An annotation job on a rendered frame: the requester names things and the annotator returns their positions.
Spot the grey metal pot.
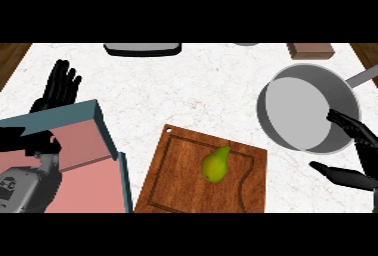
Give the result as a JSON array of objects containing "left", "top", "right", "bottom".
[{"left": 255, "top": 63, "right": 378, "bottom": 155}]

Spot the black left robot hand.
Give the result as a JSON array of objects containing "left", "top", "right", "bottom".
[{"left": 0, "top": 59, "right": 82, "bottom": 158}]

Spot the teal box with pink inside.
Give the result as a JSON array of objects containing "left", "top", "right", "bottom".
[{"left": 0, "top": 99, "right": 135, "bottom": 214}]

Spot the brown wooden block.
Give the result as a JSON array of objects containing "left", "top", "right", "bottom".
[{"left": 286, "top": 42, "right": 336, "bottom": 61}]

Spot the brown wooden cutting board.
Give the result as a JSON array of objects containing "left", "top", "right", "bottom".
[{"left": 132, "top": 124, "right": 268, "bottom": 214}]

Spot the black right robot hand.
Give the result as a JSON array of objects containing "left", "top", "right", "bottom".
[{"left": 308, "top": 109, "right": 378, "bottom": 214}]

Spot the green pear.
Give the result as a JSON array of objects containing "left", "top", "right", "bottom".
[{"left": 199, "top": 145, "right": 231, "bottom": 183}]

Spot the black and grey appliance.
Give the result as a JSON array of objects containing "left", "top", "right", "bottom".
[{"left": 101, "top": 42, "right": 183, "bottom": 57}]

